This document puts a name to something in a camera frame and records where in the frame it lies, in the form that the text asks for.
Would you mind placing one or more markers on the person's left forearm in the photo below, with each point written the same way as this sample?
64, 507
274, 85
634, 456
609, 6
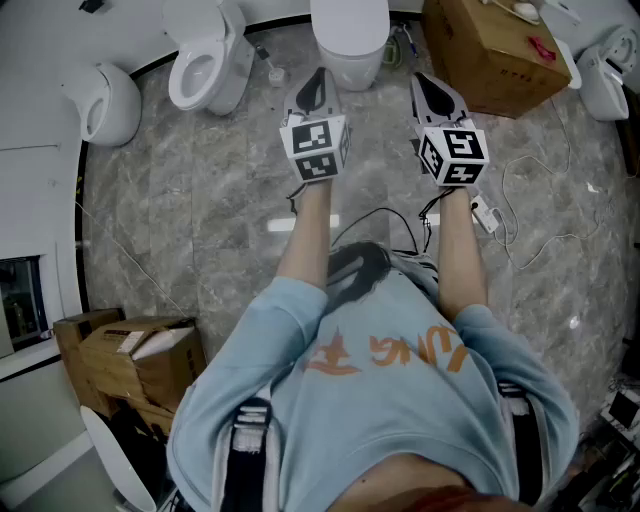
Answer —
307, 230

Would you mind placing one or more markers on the person's light blue shirt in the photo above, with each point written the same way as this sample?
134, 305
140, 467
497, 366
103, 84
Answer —
380, 415

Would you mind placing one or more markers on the small cardboard boxes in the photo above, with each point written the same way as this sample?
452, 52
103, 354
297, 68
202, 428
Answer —
110, 360

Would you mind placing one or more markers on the small cardboard box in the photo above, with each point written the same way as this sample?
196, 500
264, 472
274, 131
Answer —
70, 340

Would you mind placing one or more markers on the dark glass window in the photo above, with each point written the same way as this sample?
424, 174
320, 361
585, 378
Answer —
22, 300

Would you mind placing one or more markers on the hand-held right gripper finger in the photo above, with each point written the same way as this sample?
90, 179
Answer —
457, 107
420, 102

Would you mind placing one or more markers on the black wall bracket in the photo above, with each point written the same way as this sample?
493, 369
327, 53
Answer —
92, 5

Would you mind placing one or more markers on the white bathtub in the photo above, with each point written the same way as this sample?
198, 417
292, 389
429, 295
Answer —
112, 460

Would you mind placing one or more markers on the white smart toilet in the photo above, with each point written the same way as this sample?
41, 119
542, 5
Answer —
352, 70

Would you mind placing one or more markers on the white power strip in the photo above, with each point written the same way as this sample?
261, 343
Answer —
485, 215

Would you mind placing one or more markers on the person's right forearm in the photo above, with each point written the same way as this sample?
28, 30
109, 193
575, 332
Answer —
462, 250

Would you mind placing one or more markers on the white toilet with tank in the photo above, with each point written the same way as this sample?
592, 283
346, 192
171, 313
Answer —
200, 65

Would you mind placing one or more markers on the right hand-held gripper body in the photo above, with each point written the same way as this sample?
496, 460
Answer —
460, 145

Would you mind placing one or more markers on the large cardboard box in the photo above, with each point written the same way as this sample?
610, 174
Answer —
490, 60

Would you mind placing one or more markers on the red ribbon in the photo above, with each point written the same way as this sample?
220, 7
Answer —
542, 49

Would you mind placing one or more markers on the white wall-hung toilet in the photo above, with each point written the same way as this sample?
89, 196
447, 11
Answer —
115, 105

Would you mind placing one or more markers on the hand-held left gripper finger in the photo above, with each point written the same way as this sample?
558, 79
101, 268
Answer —
332, 100
300, 97

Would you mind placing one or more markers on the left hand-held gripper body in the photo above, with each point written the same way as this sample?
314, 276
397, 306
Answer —
312, 145

